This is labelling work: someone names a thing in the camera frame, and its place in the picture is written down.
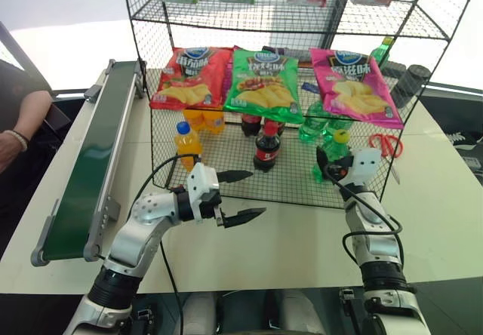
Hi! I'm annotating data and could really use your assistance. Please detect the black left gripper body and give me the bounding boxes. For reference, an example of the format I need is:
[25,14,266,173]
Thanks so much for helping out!
[197,189,228,229]

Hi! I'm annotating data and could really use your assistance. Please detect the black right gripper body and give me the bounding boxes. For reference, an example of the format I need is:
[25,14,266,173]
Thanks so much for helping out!
[326,163,352,182]

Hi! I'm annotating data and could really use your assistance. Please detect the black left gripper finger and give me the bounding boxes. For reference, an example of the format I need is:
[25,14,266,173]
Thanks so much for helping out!
[217,170,254,184]
[223,207,268,229]

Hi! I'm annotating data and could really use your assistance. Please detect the green conveyor belt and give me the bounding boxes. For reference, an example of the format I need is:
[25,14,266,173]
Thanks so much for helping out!
[30,59,148,267]

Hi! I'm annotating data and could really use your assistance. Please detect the person's hand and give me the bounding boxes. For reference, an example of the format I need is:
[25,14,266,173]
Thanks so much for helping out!
[0,130,27,174]

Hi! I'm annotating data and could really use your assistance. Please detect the green soda bottle yellow cap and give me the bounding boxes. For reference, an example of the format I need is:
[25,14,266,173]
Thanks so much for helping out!
[312,128,352,183]

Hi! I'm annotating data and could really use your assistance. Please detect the cola bottle red cap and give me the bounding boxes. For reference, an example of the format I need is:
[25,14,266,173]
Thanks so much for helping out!
[253,121,284,174]

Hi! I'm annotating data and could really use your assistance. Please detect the orange soda bottle blue cap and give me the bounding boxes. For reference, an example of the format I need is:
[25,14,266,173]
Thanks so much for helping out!
[174,121,204,173]

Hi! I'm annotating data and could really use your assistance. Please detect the pink potato chips bag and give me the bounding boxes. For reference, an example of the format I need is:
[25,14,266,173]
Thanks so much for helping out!
[309,47,405,130]

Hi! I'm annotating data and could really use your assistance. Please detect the green potato chips bag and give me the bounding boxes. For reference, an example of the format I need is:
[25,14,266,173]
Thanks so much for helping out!
[222,48,305,125]

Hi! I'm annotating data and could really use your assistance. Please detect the purple snack packet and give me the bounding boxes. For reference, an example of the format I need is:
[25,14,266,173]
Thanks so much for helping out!
[222,62,233,95]

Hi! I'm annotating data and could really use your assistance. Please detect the black cylindrical container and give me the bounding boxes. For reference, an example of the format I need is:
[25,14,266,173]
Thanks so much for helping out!
[389,63,432,109]
[380,60,408,78]

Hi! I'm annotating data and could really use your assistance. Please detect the white rounded shell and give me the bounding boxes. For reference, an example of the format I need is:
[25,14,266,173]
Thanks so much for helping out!
[280,288,328,335]
[182,292,218,335]

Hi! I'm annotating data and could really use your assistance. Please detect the red potato chips bag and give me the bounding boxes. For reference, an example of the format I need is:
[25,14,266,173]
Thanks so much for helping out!
[149,45,234,112]

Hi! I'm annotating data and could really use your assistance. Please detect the dark flat packet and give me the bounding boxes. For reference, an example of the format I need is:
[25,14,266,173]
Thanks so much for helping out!
[261,45,315,63]

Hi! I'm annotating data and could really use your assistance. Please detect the black bag white print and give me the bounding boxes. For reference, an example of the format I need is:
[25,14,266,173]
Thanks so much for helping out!
[444,130,483,180]

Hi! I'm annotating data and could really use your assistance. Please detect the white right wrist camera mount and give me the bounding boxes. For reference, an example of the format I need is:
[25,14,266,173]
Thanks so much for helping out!
[347,148,381,182]

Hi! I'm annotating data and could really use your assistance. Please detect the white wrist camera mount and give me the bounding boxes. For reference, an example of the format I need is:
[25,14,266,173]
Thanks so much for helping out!
[347,148,381,182]
[186,162,221,223]

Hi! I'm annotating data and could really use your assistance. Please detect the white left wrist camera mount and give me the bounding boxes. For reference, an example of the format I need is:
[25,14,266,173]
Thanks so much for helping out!
[186,162,221,223]

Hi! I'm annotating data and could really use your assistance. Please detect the red handled scissors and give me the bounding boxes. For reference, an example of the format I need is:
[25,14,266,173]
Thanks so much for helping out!
[368,132,405,186]

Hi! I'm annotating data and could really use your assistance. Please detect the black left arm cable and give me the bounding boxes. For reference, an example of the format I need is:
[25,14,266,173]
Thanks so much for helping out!
[129,153,205,335]

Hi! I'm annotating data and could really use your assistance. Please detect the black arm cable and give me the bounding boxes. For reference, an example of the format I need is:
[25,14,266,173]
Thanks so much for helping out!
[327,168,403,265]
[129,153,205,335]

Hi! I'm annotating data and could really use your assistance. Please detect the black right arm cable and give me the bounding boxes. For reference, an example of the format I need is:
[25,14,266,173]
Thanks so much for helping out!
[327,168,403,265]

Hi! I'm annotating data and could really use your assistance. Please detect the black wire shelf rack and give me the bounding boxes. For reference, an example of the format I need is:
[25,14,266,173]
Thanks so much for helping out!
[121,0,474,210]

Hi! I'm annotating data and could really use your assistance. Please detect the white bead bracelet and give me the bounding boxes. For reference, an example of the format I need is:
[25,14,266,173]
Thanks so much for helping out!
[6,128,29,152]

